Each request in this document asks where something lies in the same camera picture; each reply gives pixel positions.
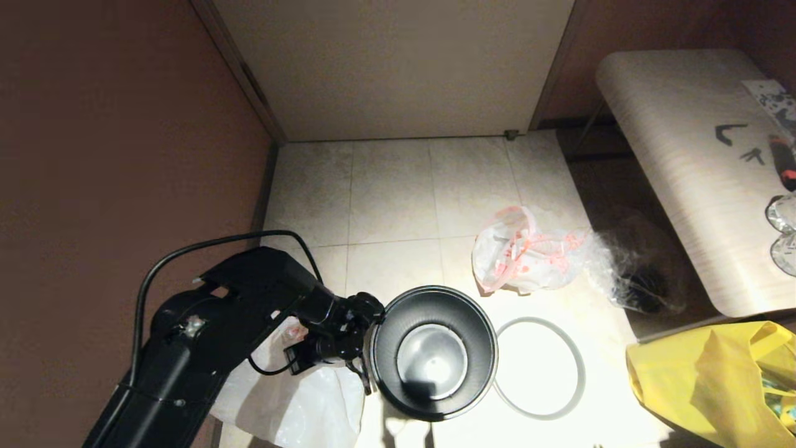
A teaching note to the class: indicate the light wood-grain table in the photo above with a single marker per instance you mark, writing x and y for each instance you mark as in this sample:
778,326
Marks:
671,124

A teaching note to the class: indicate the black round trash bin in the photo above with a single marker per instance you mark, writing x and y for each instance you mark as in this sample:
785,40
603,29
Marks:
385,373

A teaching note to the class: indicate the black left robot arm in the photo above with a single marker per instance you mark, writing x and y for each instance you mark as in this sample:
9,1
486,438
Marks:
199,336

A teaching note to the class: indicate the red-printed plastic bag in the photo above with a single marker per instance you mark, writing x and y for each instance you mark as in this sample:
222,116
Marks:
516,261

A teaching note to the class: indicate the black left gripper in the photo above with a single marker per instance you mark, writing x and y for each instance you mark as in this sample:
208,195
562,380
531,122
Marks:
329,339

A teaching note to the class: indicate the clear shiny glass item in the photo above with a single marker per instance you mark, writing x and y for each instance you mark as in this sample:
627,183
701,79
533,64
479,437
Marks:
785,214
787,256

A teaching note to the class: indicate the teal printed package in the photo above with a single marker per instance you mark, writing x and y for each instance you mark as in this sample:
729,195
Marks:
777,398

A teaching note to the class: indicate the yellow plastic bag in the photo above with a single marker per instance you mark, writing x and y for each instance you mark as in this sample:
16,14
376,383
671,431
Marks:
703,379

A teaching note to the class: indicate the white patterned paper sheet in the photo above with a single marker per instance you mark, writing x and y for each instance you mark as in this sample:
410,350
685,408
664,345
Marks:
774,98

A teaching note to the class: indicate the black cylindrical left wrist camera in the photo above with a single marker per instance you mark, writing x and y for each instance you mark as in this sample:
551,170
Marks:
367,308

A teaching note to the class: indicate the white door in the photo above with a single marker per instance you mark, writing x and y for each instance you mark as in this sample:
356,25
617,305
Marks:
398,68

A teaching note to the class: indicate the clear plastic bag dark contents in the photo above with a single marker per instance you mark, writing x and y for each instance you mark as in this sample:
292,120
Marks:
634,280

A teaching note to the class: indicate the small black hex key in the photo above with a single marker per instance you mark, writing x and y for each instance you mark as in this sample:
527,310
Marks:
754,155

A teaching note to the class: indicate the white trash bag red trim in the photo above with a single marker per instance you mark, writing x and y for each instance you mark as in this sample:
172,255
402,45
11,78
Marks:
298,404

